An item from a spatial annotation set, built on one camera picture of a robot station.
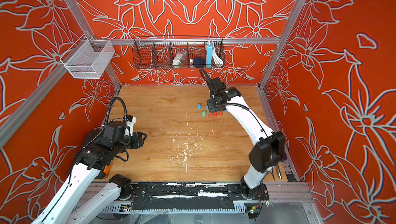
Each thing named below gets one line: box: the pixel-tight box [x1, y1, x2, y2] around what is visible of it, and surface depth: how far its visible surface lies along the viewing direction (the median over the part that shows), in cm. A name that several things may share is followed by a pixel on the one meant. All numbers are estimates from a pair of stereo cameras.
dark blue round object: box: [192, 56, 206, 69], surface depth 97 cm
